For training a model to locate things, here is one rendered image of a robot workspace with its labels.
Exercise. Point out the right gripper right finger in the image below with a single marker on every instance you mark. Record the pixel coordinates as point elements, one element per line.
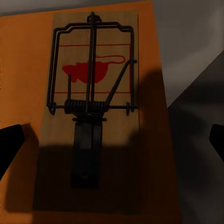
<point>217,139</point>

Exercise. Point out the mousetrap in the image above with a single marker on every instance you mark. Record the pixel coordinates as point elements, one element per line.
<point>88,158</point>

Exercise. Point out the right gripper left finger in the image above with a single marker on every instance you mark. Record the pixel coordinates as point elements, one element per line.
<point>11,139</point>

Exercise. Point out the cabinet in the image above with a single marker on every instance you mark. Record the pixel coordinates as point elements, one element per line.
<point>24,55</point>

